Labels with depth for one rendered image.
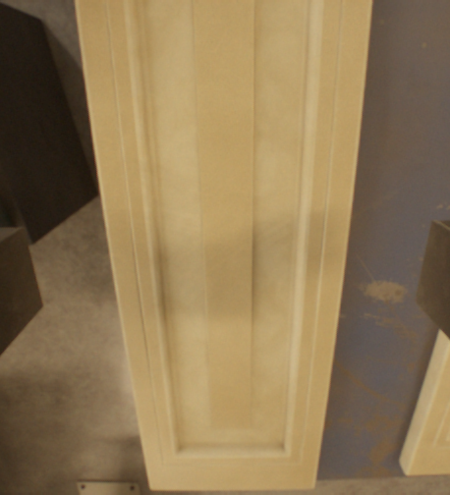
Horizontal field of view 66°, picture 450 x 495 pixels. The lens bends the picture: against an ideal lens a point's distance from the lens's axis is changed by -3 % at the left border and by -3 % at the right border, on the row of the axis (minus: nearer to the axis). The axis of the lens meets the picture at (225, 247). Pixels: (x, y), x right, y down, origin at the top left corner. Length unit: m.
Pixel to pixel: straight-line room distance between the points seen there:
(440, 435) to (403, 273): 0.20
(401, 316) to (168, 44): 0.30
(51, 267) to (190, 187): 1.40
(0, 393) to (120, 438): 0.66
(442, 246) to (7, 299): 0.22
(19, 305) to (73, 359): 1.67
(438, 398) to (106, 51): 0.42
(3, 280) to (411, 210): 0.29
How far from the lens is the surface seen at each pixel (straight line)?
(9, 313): 0.21
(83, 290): 1.64
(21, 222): 1.00
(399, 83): 0.31
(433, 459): 0.50
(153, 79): 0.27
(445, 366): 0.40
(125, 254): 0.30
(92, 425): 2.16
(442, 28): 0.32
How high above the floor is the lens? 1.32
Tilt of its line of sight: 67 degrees down
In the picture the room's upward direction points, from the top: 179 degrees counter-clockwise
